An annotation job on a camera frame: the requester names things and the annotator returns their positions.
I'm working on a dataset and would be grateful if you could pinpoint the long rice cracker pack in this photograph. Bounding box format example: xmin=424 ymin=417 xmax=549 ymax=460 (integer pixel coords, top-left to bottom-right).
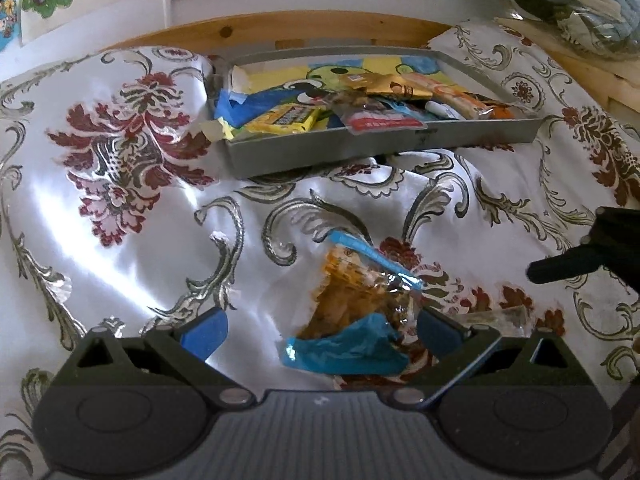
xmin=405 ymin=72 xmax=494 ymax=120

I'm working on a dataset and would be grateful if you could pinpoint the grey metal tray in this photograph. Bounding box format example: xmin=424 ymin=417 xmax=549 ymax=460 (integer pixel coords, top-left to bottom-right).
xmin=206 ymin=47 xmax=544 ymax=181

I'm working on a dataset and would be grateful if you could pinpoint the yellow snack packet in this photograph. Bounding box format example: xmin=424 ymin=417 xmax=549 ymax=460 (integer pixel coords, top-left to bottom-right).
xmin=244 ymin=102 xmax=322 ymax=136

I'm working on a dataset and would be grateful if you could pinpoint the small clear snack packet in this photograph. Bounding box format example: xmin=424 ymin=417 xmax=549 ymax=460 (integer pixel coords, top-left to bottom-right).
xmin=454 ymin=304 xmax=534 ymax=339

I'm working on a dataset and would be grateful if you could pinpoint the golden snack packet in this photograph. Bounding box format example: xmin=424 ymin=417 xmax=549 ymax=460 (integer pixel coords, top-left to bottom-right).
xmin=340 ymin=72 xmax=392 ymax=94
xmin=370 ymin=75 xmax=434 ymax=102

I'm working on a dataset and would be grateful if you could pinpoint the wooden bed frame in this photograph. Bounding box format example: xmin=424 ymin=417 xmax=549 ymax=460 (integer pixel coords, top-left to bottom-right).
xmin=102 ymin=9 xmax=453 ymax=55

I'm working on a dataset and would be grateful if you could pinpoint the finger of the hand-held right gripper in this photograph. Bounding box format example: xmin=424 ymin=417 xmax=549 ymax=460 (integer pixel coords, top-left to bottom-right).
xmin=527 ymin=244 xmax=602 ymax=286

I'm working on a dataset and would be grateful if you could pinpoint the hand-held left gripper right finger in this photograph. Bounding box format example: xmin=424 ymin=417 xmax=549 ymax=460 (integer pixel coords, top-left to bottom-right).
xmin=392 ymin=308 xmax=594 ymax=407

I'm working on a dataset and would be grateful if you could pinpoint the red white snack packet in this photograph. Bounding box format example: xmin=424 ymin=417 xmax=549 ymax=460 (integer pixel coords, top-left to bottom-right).
xmin=332 ymin=105 xmax=432 ymax=136

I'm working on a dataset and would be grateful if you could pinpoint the floral white cloth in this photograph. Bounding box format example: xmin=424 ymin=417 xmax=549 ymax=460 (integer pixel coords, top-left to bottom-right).
xmin=0 ymin=19 xmax=640 ymax=480

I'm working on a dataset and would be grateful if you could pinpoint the light blue snack packet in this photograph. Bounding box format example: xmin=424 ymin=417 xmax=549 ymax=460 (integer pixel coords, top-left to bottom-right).
xmin=382 ymin=98 xmax=442 ymax=122

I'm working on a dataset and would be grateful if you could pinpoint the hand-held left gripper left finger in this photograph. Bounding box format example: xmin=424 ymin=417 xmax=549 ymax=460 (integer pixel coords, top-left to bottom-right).
xmin=45 ymin=307 xmax=257 ymax=409

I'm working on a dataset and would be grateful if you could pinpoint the clear packet with blue ends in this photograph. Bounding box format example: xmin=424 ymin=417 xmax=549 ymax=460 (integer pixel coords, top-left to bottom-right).
xmin=280 ymin=231 xmax=427 ymax=377

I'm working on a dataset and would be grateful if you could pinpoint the orange-haired figure wall poster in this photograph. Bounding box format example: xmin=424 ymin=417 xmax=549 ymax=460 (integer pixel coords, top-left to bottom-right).
xmin=0 ymin=0 xmax=22 ymax=54

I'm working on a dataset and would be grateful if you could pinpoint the painted frog paper liner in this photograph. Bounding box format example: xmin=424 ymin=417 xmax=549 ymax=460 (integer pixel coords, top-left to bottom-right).
xmin=215 ymin=55 xmax=446 ymax=133

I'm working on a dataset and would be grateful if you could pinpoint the plastic bag of clothes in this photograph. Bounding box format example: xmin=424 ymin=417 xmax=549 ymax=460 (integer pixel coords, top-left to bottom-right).
xmin=479 ymin=0 xmax=640 ymax=59

